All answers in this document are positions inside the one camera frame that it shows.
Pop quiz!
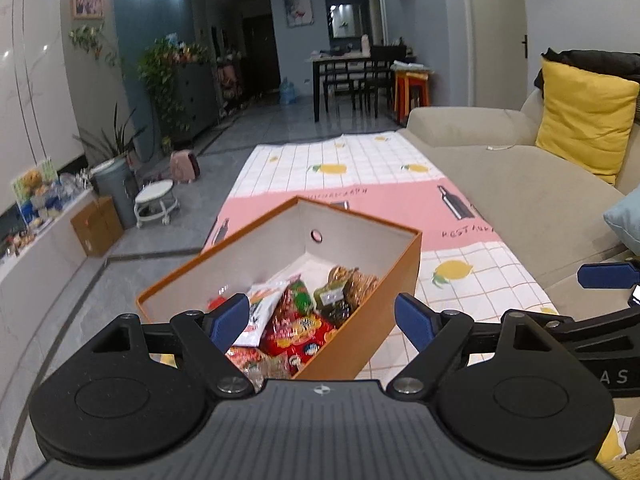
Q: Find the white ball candy bag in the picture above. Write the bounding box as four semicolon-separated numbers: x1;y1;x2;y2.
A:
233;280;288;348

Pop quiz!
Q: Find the Mimi shrimp stick bag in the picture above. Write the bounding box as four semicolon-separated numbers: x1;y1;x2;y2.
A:
226;347;291;391

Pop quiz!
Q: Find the red spicy snack bag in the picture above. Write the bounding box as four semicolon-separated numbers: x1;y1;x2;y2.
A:
259;282;336;376

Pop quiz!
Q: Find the brown peanut vacuum pack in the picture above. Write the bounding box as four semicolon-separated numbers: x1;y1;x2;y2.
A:
328;266;378;311

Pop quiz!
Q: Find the green sausage snack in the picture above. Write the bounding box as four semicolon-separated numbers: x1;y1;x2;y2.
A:
288;278;314;316

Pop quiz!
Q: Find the dark seaweed snack pack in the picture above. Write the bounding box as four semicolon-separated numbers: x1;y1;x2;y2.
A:
314;280;355;328

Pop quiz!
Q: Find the smartphone with lit screen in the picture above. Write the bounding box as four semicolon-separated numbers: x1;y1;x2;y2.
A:
627;284;640;308

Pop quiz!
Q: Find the light blue cushion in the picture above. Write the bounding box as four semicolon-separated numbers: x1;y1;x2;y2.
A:
603;186;640;256

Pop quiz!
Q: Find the lemon pattern checkered mat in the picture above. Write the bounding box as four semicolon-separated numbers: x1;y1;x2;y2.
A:
203;133;554;380

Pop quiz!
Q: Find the beige sofa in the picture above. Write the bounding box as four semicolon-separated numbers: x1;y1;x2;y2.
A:
401;91;639;321

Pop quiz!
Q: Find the orange cardboard storage box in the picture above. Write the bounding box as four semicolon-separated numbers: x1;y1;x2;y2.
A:
137;197;422;380

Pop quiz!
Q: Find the white round rolling stool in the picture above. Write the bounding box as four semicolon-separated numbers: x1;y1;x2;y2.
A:
134;179;180;229

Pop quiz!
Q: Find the yellow cushion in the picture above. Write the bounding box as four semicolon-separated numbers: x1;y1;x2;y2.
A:
536;60;639;184

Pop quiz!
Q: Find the brown cardboard box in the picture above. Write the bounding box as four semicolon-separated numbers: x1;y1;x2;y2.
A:
70;196;124;257

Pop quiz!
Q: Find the pink small heater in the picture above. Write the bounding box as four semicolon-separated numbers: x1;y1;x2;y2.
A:
169;150;201;183

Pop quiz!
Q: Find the grey green plant pot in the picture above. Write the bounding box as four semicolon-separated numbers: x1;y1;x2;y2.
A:
90;156;139;230

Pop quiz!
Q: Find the white TV console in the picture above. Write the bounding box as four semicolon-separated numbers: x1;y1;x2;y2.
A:
0;191;96;393

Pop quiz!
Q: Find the black jacket on sofa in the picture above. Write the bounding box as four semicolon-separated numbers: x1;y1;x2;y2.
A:
541;48;640;84

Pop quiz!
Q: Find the dark drawer cabinet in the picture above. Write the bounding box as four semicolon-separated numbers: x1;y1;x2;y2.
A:
172;63;219;145

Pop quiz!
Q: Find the orange stool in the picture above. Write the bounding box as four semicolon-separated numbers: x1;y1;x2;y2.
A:
394;70;431;125

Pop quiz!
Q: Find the blue water bottle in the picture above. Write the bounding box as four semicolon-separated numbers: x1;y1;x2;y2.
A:
279;78;296;105

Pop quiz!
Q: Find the dark dining table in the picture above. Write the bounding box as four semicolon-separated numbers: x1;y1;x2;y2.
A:
308;44;409;122

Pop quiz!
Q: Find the green leafy pothos plant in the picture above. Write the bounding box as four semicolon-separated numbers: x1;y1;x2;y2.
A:
138;36;210;148

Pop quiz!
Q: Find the teddy bear picture frame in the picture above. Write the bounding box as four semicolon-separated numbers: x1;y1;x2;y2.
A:
11;158;60;226

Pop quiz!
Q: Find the framed wall picture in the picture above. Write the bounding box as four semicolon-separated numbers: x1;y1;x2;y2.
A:
283;0;314;28

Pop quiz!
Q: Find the wooden framed wall photo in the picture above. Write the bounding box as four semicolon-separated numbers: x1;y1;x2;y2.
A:
70;0;104;20

